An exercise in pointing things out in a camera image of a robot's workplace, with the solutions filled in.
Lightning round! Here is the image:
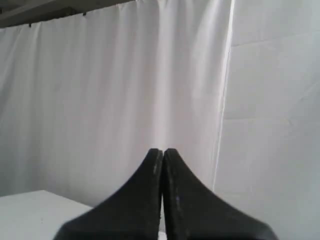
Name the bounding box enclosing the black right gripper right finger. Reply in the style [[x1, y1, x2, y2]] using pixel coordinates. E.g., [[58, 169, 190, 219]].
[[162, 148, 278, 240]]

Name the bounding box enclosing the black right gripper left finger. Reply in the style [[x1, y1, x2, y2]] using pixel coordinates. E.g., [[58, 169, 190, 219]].
[[57, 148, 163, 240]]

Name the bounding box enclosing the white backdrop curtain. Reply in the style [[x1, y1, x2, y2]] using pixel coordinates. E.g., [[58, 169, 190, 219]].
[[0, 0, 320, 208]]

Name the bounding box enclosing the dark curtain rail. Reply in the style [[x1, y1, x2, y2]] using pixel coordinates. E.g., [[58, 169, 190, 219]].
[[0, 0, 127, 29]]

